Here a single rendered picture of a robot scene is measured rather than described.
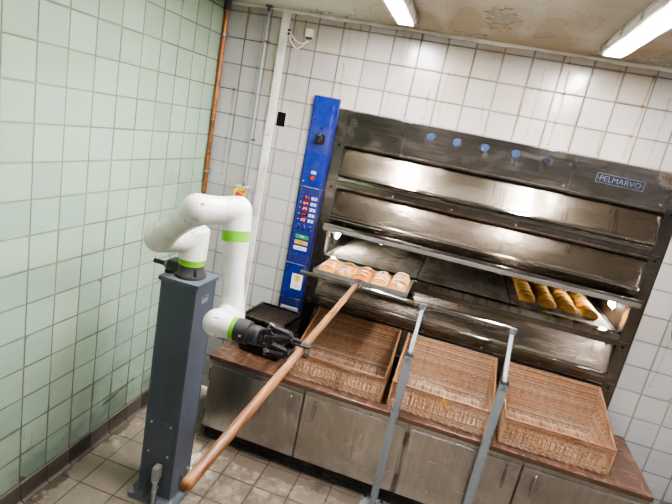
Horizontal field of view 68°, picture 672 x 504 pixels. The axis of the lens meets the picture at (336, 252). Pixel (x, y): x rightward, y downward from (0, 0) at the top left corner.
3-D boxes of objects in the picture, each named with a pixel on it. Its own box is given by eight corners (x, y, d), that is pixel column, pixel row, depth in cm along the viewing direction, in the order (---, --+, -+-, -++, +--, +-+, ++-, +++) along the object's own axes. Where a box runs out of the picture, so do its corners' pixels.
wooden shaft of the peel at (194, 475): (189, 495, 110) (191, 484, 110) (177, 490, 111) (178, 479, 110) (357, 289, 272) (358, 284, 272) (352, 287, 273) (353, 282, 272)
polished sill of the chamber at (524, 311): (324, 260, 329) (325, 254, 328) (615, 337, 291) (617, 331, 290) (321, 262, 323) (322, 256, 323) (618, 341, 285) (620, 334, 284)
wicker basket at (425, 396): (398, 369, 322) (407, 330, 316) (486, 397, 310) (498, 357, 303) (384, 406, 277) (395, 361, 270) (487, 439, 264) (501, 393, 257)
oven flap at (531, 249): (330, 217, 315) (338, 187, 317) (636, 292, 278) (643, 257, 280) (329, 216, 311) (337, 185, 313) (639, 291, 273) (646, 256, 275)
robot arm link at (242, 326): (228, 345, 187) (232, 322, 185) (242, 334, 198) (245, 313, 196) (243, 350, 186) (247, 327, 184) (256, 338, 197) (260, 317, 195)
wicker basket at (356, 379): (311, 343, 334) (318, 305, 328) (393, 368, 323) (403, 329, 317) (286, 375, 288) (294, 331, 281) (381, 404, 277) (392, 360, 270)
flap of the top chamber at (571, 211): (338, 176, 309) (347, 146, 311) (651, 247, 271) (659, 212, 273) (337, 174, 304) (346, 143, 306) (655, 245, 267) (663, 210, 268)
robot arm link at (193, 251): (167, 259, 234) (171, 219, 229) (199, 258, 244) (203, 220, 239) (178, 268, 224) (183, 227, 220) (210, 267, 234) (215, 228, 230)
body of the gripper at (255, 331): (256, 320, 193) (278, 327, 191) (253, 340, 195) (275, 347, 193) (248, 326, 186) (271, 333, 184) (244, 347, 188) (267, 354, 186)
